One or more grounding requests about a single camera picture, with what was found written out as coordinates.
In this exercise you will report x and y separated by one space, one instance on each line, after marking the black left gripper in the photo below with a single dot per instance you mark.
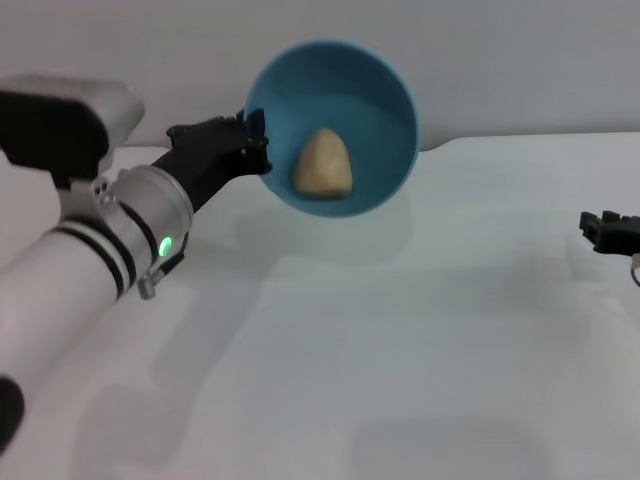
205 155

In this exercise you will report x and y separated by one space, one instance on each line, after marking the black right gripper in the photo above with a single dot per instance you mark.
631 235

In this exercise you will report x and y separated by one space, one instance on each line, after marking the beige egg yolk pastry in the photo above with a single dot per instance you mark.
324 167

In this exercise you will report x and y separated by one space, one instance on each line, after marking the blue bowl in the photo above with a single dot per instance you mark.
350 130

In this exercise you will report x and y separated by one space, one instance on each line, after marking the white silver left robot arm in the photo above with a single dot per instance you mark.
65 280

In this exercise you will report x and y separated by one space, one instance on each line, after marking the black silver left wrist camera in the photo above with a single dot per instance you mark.
65 130

